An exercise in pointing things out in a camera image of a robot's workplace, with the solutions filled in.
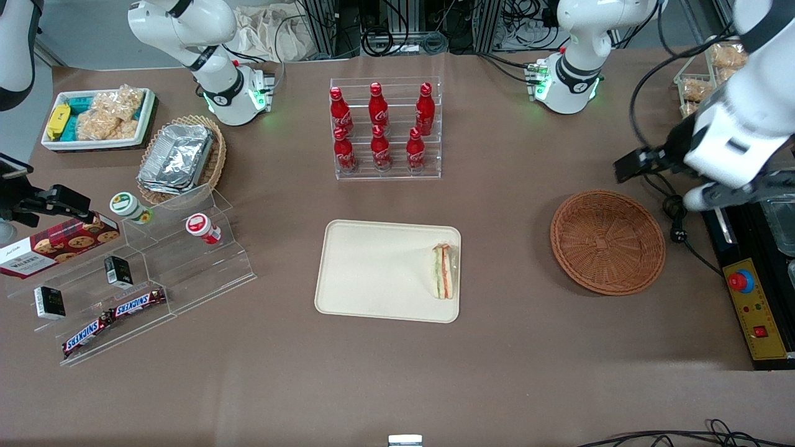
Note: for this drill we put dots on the small black carton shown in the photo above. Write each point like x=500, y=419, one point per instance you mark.
x=118, y=272
x=49, y=303

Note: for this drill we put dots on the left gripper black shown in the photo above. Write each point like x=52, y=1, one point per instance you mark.
x=676, y=147

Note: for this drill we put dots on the light wicker basket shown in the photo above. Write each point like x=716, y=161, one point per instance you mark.
x=214, y=164

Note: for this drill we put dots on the triangle sandwich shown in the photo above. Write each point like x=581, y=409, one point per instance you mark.
x=442, y=273

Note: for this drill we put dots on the clear bag of rice crackers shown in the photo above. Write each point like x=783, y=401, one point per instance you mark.
x=102, y=127
x=121, y=102

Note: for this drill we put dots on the red Coca-Cola bottle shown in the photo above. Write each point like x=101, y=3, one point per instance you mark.
x=340, y=112
x=415, y=150
x=381, y=149
x=378, y=108
x=345, y=152
x=425, y=112

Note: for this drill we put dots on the bagged fried snack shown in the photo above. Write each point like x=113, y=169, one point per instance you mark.
x=728, y=56
x=697, y=90

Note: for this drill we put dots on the beige plastic tray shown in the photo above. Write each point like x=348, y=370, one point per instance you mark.
x=372, y=273

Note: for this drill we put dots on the aluminium frame post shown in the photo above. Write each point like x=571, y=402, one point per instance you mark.
x=487, y=25
x=329, y=28

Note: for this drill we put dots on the steel pan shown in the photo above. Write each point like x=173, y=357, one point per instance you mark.
x=781, y=226

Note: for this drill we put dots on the red emergency stop button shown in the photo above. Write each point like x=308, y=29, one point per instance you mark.
x=740, y=281

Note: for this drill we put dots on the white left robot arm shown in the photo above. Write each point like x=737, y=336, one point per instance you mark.
x=745, y=124

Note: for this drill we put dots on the red lid cup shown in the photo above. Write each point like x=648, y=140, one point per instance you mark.
x=200, y=226

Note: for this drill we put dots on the green lid sunflower cup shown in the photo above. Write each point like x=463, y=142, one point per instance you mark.
x=126, y=205

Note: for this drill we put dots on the yellow snack packet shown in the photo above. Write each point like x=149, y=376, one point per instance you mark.
x=58, y=121

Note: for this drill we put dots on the brown wicker basket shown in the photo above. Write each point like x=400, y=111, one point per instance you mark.
x=608, y=242

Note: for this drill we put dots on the teal snack packet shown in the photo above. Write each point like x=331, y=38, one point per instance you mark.
x=70, y=129
x=81, y=102

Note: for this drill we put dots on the Walkers red tartan cookie box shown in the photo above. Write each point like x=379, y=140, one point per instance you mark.
x=56, y=248

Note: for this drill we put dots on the clear acrylic bottle rack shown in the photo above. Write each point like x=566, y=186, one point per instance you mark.
x=385, y=174

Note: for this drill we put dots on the Snickers chocolate bar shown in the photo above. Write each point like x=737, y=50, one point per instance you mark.
x=140, y=302
x=87, y=335

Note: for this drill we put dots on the clear acrylic stepped display stand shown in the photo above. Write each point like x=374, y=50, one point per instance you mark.
x=186, y=273

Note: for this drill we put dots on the white rectangular snack bin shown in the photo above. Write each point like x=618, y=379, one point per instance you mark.
x=148, y=112

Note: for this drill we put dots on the white cloth bag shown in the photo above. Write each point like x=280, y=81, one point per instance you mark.
x=267, y=31

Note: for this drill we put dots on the red rocker switch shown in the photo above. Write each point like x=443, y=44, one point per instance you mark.
x=761, y=331

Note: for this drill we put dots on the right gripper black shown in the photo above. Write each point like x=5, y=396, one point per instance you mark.
x=26, y=207

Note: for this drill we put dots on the yellow control panel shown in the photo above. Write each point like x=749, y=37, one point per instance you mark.
x=770, y=304

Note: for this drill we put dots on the black appliance housing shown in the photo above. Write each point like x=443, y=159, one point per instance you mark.
x=720, y=248

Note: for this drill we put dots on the aluminium foil container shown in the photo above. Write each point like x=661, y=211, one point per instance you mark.
x=177, y=158

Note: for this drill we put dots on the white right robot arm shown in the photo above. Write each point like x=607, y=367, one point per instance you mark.
x=217, y=87

